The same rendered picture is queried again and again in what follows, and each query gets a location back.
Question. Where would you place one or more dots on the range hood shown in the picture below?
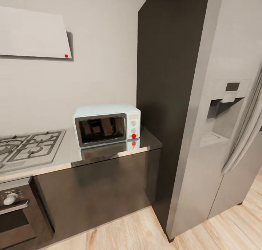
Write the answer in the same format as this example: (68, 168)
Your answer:
(30, 33)

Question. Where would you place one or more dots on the burner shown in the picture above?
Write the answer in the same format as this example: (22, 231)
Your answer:
(22, 151)

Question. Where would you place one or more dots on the oven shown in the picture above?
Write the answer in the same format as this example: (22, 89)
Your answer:
(24, 220)

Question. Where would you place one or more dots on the fridge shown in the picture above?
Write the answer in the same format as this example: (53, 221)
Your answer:
(199, 92)

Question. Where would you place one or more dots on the microwave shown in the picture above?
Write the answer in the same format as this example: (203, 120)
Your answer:
(106, 123)

